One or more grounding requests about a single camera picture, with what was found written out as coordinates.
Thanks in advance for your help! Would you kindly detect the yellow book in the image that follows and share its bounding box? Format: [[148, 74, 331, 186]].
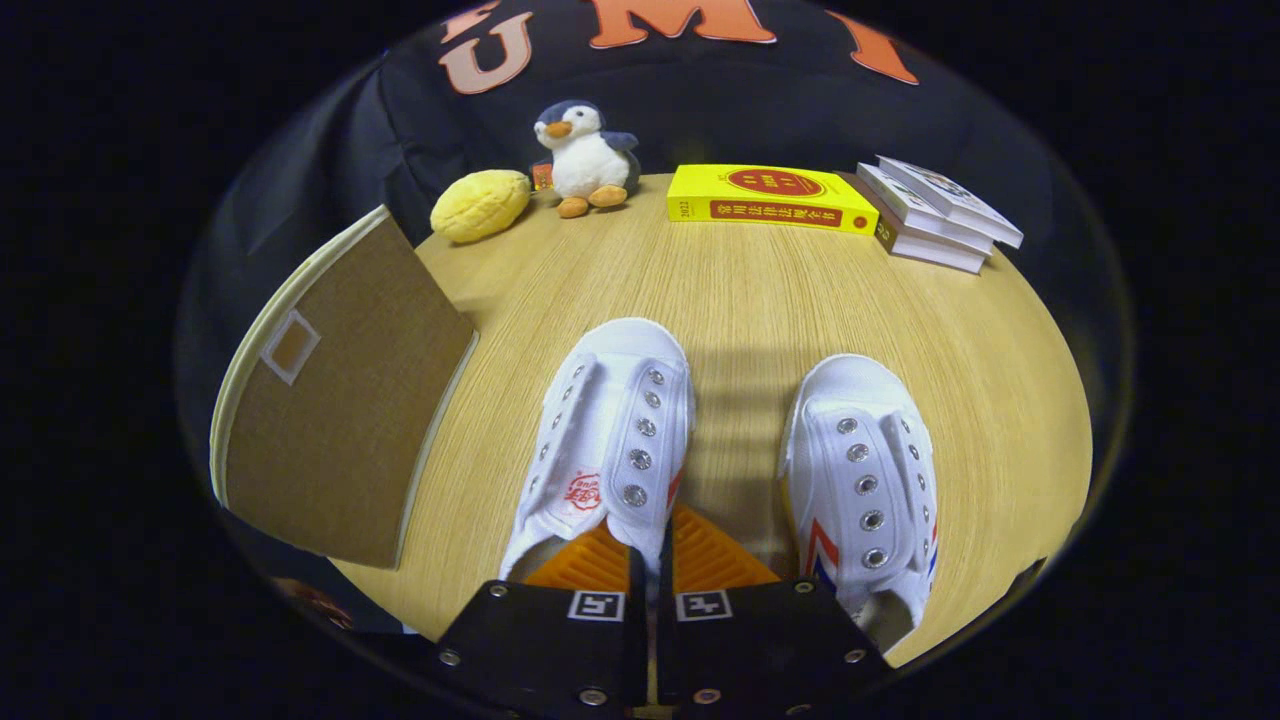
[[666, 164, 881, 237]]

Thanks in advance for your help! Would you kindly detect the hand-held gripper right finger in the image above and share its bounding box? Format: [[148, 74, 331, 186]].
[[655, 505, 891, 719]]

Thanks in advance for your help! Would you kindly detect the white illustrated cover book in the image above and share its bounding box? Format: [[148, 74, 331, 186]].
[[876, 155, 1025, 250]]

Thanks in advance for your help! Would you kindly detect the penguin plush toy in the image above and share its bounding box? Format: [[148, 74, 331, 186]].
[[530, 99, 643, 219]]

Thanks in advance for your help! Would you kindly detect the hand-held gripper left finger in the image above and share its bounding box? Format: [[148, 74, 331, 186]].
[[435, 518, 651, 719]]

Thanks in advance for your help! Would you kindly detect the white canvas shoe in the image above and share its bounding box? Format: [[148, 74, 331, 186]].
[[778, 353, 941, 656], [498, 317, 697, 586]]

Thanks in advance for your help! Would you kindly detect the brown fabric storage box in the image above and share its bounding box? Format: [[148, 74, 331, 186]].
[[208, 205, 481, 571]]

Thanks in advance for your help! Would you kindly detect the yellow bun plush toy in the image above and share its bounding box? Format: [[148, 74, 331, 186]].
[[430, 169, 533, 245]]

